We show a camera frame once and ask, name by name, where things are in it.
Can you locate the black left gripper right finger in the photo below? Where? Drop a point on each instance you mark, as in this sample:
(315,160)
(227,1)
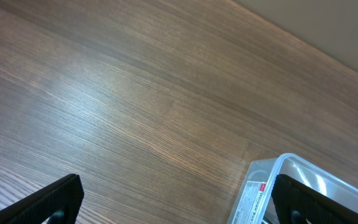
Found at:
(296,203)

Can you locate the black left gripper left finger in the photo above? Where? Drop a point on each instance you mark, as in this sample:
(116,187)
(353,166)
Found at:
(58,202)

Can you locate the clear plastic container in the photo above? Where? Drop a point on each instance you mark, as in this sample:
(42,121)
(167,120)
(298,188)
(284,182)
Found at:
(254,203)

